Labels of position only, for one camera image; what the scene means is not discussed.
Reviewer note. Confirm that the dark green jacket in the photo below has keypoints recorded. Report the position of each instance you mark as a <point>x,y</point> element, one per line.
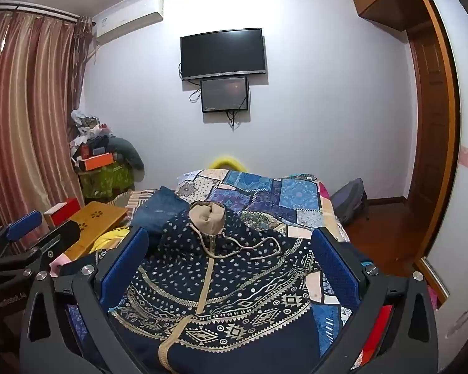
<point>126,152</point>

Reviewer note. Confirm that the large black wall television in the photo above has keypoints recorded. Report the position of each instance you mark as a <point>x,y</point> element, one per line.
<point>223,52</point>

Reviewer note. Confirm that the white air conditioner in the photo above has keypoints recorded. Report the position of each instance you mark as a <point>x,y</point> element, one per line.
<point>128,17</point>

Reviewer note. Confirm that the red and white box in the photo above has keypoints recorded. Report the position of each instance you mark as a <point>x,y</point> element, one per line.
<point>68,206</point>

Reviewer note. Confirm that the navy patterned hoodie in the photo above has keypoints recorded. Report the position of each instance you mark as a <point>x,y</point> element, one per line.
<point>234,280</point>

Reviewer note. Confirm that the curtain rail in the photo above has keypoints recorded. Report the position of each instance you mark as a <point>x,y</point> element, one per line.
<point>35,11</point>

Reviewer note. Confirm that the pink cloth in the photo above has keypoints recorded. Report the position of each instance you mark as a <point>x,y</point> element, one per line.
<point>60,265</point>

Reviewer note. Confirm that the orange box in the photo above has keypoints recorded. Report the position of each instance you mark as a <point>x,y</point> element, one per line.
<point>99,161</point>

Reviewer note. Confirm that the yellow fleece cloth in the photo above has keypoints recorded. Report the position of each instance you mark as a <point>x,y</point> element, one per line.
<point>109,239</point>

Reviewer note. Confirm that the small wooden lap table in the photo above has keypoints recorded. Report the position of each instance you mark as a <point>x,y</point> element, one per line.
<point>97,218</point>

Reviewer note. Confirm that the yellow plastic object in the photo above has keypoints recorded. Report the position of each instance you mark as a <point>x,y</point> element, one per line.
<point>228,162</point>

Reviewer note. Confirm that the brown wooden door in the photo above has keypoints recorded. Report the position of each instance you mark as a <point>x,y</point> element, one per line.
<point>427,124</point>

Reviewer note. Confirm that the pile of clutter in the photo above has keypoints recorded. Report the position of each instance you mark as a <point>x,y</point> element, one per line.
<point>87,132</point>

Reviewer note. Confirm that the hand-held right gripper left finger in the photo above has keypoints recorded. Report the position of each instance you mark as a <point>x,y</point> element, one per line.
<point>125,265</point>

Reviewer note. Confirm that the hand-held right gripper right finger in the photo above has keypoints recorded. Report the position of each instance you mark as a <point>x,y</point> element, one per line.
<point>335,268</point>

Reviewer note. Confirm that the grey backpack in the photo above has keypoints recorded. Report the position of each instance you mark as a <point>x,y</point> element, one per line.
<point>349,200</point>

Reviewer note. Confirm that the small black wall monitor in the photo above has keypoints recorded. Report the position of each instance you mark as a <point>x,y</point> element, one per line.
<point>224,94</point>

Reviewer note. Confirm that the folded blue jeans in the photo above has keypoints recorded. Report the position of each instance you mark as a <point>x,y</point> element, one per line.
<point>160,210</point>

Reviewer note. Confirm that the striped pink curtain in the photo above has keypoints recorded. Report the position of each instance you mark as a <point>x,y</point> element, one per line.
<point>27,117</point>

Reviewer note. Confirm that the blue patchwork bedspread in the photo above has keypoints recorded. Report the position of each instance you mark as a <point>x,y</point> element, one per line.
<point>257,198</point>

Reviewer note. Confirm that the green patterned cloth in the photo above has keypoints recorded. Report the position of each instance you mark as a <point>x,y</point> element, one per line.
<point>105,183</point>

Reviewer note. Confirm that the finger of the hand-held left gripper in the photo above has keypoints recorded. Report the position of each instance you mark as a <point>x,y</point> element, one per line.
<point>23,223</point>
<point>60,237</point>

